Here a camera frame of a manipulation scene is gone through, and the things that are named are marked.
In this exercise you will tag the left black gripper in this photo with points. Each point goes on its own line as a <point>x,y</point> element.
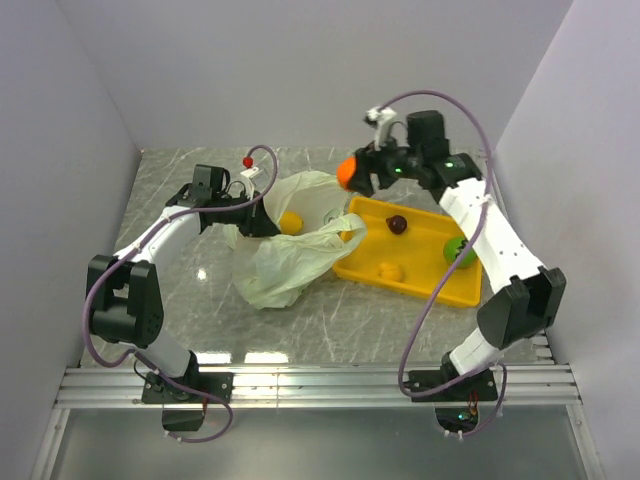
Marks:
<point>257,222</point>

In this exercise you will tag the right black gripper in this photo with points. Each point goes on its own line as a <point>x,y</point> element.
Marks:
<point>370,159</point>

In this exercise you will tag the fake orange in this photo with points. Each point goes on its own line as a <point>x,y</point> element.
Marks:
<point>345,172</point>

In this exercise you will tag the fake yellow lemon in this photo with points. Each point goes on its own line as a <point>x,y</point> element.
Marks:
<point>291,223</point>

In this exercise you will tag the pale green plastic bag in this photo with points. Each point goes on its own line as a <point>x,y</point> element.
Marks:
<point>273,272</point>

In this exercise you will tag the fake dark plum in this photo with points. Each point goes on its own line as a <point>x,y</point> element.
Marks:
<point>397,224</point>

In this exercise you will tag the small fake yellow pumpkin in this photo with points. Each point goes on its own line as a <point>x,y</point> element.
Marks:
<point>390,271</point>

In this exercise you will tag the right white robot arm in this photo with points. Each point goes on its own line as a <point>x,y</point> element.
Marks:
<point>526,294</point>

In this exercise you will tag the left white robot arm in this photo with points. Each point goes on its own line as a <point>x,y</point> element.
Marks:
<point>124,303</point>

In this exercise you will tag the fake green watermelon ball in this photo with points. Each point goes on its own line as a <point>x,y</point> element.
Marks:
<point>453,250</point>

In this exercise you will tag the yellow plastic tray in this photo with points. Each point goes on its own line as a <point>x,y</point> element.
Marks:
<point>419,250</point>

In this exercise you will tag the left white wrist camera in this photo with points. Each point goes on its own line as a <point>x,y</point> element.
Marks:
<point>254,179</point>

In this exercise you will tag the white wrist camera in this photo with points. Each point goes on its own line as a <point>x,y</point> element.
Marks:
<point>254,179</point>
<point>381,120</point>

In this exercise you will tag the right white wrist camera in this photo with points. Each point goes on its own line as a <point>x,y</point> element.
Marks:
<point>381,120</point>

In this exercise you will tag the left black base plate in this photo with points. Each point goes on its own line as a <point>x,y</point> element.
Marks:
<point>157,391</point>

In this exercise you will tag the aluminium mounting rail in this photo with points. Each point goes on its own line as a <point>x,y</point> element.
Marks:
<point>287,386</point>

